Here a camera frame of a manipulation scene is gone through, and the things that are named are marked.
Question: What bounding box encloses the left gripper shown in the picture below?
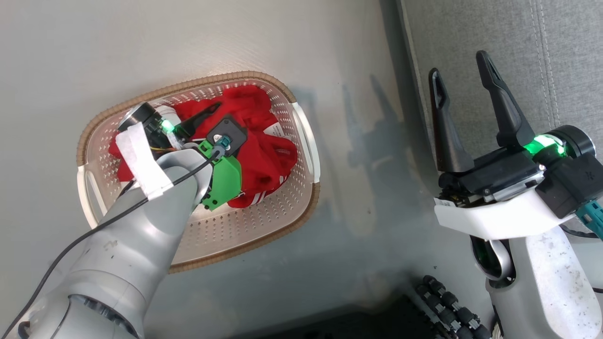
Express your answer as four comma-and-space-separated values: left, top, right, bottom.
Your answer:
155, 102, 222, 148

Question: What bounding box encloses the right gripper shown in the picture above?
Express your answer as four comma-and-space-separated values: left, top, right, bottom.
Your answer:
428, 50, 567, 208

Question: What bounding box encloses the red and white clothing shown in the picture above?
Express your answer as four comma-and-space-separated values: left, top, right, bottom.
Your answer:
108, 85, 298, 209

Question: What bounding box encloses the beige perforated laundry basket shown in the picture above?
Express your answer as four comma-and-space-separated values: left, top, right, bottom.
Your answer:
76, 71, 322, 274

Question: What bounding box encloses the grey fabric sofa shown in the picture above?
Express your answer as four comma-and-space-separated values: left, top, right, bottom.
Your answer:
398, 0, 603, 245

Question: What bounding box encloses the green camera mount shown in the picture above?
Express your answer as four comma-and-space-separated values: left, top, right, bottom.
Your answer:
198, 140, 243, 211

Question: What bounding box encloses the white velcro strap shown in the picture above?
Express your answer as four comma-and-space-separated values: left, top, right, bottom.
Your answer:
115, 121, 174, 201

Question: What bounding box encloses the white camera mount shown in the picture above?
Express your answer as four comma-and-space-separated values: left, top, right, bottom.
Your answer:
433, 188, 573, 241

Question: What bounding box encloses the black cable with teal plug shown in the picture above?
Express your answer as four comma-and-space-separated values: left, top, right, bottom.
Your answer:
560, 200, 603, 238

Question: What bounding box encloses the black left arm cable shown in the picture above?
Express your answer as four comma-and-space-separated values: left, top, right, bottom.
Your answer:
0, 150, 222, 339

